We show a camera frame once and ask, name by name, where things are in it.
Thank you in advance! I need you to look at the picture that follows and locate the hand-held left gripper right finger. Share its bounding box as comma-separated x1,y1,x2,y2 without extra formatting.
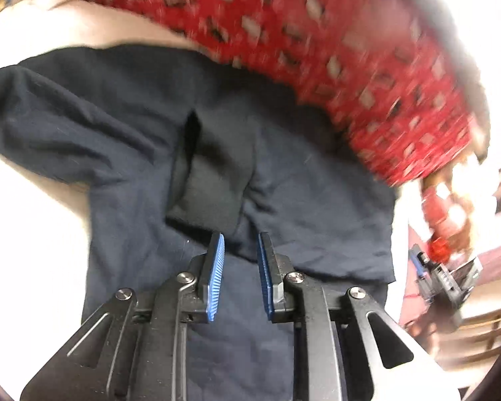
258,232,460,401

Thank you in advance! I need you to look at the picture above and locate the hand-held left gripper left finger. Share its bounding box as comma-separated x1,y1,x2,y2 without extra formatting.
21,233,225,401

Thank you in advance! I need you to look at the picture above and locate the dark navy garment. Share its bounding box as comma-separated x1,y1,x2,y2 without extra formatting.
0,45,397,401

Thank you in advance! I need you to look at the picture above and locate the red patterned blanket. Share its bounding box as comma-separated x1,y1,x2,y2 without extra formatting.
58,0,491,188

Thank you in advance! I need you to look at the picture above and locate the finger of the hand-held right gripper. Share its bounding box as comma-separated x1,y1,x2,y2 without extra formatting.
408,244,434,298

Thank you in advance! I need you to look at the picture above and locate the wooden furniture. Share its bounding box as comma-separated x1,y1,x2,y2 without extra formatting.
434,165,501,385

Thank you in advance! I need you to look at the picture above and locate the red and white blurred item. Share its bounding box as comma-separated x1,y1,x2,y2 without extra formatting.
420,154,499,262

